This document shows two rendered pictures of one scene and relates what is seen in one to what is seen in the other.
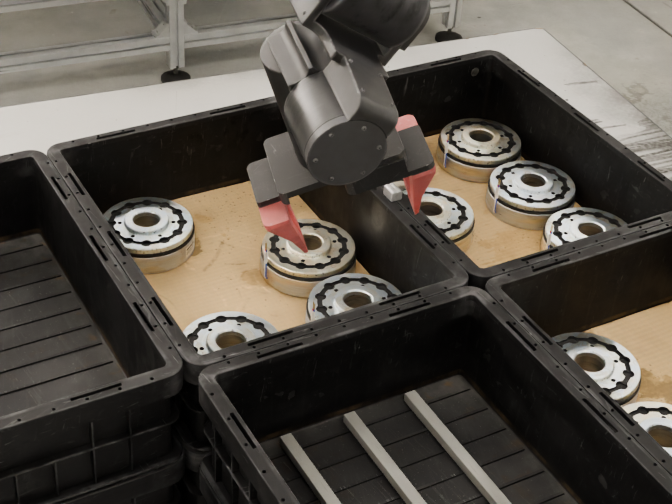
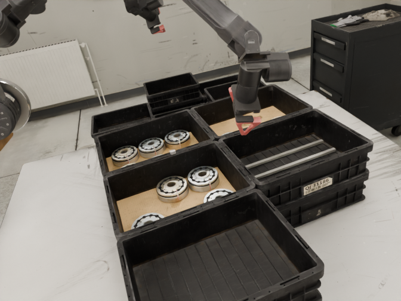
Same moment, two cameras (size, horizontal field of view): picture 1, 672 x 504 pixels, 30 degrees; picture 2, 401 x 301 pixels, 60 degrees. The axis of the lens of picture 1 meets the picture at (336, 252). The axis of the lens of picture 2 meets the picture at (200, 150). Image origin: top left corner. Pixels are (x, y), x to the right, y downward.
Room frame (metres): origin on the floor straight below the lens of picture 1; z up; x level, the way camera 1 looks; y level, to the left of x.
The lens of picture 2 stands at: (0.73, 0.86, 1.54)
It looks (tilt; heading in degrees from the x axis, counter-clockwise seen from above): 32 degrees down; 287
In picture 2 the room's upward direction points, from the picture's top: 10 degrees counter-clockwise
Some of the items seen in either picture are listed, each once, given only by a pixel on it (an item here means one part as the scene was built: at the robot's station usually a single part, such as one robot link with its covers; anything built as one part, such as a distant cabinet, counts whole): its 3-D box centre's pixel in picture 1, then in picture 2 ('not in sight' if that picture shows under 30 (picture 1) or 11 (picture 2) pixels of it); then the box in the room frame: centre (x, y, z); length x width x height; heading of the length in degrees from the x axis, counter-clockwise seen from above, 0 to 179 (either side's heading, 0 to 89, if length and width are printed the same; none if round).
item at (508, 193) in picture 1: (532, 185); (151, 144); (1.25, -0.23, 0.86); 0.10 x 0.10 x 0.01
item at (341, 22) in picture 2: not in sight; (346, 20); (0.31, -1.73, 0.88); 0.25 x 0.19 x 0.03; 26
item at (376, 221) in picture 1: (245, 258); (178, 197); (1.06, 0.09, 0.87); 0.40 x 0.30 x 0.11; 31
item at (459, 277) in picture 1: (246, 219); (174, 184); (1.06, 0.09, 0.92); 0.40 x 0.30 x 0.02; 31
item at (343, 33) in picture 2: not in sight; (362, 79); (0.17, -1.71, 0.45); 0.60 x 0.45 x 0.90; 26
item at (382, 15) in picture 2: not in sight; (379, 14); (0.09, -1.80, 0.88); 0.29 x 0.22 x 0.03; 26
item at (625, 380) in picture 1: (588, 367); not in sight; (0.93, -0.25, 0.86); 0.10 x 0.10 x 0.01
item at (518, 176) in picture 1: (533, 181); (150, 143); (1.25, -0.23, 0.86); 0.05 x 0.05 x 0.01
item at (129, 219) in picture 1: (146, 221); (148, 224); (1.11, 0.21, 0.86); 0.05 x 0.05 x 0.01
